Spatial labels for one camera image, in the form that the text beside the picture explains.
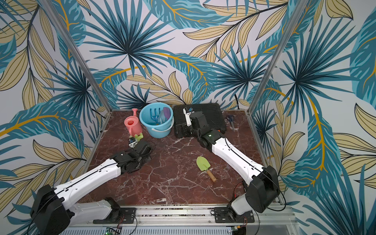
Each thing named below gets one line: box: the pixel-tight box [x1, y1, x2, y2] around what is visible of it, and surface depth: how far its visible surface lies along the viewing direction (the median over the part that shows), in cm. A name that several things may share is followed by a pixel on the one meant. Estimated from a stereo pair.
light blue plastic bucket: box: [139, 102, 175, 139], surface depth 102 cm
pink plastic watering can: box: [123, 108, 143, 137], surface depth 100 cm
